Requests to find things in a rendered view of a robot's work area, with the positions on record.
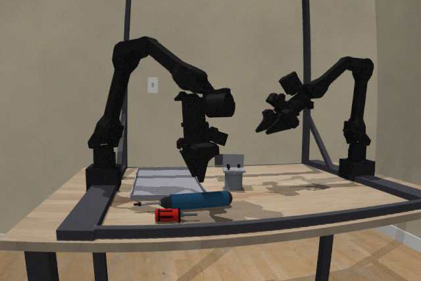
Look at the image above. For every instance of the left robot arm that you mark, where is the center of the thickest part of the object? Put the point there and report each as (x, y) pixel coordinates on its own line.
(354, 129)

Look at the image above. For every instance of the grey metal l-bracket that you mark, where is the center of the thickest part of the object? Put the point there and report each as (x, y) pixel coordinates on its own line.
(233, 160)

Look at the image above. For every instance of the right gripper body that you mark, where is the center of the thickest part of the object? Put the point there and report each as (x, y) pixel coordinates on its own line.
(194, 139)

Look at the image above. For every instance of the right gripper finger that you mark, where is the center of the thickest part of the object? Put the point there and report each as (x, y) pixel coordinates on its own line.
(200, 166)
(185, 155)

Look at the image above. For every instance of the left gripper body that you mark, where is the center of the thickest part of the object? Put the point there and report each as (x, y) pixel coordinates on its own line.
(290, 113)

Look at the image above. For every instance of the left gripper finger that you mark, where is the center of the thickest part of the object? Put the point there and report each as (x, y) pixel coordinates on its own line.
(280, 124)
(265, 124)

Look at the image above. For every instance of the red screwdriver handle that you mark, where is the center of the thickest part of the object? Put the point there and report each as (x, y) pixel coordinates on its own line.
(167, 215)

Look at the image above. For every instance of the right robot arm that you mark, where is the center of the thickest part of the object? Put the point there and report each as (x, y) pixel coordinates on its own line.
(214, 102)

